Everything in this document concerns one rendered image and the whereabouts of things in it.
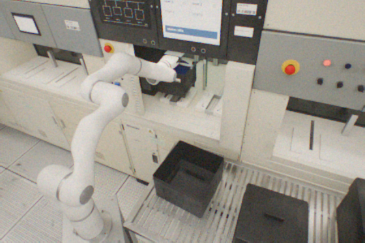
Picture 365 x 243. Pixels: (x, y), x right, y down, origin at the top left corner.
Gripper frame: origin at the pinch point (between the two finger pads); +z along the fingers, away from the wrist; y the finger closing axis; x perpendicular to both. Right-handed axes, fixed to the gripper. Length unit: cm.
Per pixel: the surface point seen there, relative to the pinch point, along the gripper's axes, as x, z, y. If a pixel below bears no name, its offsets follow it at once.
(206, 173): -44, -49, 40
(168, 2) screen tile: 42, -31, 14
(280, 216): -32, -65, 80
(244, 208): -35, -66, 65
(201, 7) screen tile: 41, -31, 29
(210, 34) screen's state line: 30, -30, 34
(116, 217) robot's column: -45, -90, 8
